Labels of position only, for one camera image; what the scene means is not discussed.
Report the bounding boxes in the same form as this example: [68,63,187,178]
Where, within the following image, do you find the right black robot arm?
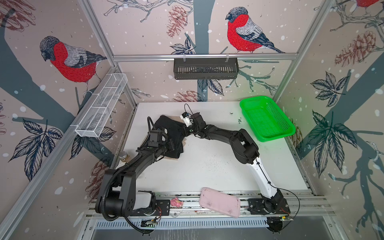
[180,112,291,215]

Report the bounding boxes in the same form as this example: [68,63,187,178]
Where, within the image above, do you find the horizontal aluminium frame bar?
[113,53,298,63]

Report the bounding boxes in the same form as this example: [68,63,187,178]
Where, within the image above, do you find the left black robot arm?
[95,129,177,221]

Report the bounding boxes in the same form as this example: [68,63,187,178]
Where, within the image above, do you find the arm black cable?
[122,209,157,235]
[254,158,301,234]

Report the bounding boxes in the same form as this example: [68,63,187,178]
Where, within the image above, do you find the white mesh wire shelf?
[75,73,128,138]

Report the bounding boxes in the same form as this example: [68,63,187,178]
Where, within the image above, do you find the small pink toy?
[170,198,184,208]

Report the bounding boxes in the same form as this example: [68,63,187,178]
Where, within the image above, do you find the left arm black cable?
[122,209,157,235]

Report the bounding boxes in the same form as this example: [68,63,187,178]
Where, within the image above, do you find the black shorts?
[155,116,186,159]

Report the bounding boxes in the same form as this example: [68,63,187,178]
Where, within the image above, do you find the spice jar with silver lid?
[118,151,130,163]

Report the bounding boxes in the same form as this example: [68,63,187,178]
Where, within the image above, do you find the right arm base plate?
[248,198,291,215]

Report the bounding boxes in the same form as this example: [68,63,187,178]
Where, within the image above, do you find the beige shorts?
[166,116,185,159]

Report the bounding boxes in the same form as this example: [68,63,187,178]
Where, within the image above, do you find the green plastic basket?
[240,96,296,142]

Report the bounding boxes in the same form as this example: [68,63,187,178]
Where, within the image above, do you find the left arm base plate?
[130,200,171,217]

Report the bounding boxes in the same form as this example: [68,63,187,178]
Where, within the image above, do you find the pink plastic tray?
[199,188,241,218]

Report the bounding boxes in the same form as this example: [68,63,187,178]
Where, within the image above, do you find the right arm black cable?
[254,158,301,234]

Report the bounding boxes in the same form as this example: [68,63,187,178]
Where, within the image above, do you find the black hanging wire basket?
[174,58,239,80]

